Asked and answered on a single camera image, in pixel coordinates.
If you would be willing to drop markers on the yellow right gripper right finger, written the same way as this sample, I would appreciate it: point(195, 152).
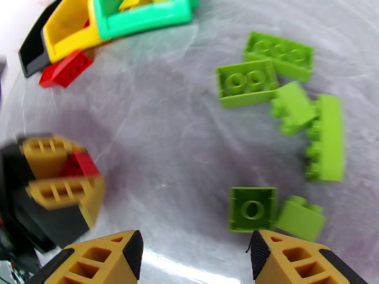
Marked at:
point(296, 262)

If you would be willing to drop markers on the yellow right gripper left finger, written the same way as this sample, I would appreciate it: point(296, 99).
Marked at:
point(97, 262)

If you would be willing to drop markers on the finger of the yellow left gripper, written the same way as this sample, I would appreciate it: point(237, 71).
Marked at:
point(44, 157)
point(68, 197)

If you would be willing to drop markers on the red eight-stud lego brick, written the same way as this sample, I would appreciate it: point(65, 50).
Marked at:
point(86, 165)

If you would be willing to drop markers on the green small lego block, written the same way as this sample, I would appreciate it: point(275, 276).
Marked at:
point(300, 218)

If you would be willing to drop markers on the green four-stud lego brick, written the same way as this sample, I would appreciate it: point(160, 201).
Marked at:
point(253, 209)

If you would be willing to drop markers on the red six-stud lego brick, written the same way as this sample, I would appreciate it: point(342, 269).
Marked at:
point(66, 68)

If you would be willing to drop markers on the green long lego brick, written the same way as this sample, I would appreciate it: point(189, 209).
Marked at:
point(325, 138)

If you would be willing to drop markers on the red arch lego brick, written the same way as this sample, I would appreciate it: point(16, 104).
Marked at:
point(86, 23)

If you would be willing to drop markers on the green six-stud lego brick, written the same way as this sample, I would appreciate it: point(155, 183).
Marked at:
point(247, 83)

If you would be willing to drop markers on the green eight-stud lego brick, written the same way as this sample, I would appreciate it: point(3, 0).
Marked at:
point(278, 55)

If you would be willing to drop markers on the black storage bin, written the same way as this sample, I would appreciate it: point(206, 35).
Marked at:
point(32, 55)

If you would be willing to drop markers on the yellow storage bin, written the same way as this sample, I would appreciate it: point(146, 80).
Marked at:
point(68, 40)

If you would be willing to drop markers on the green storage bin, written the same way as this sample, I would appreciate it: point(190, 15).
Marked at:
point(142, 20)

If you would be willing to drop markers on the yellow square lego block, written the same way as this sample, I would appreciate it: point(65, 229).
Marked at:
point(134, 2)

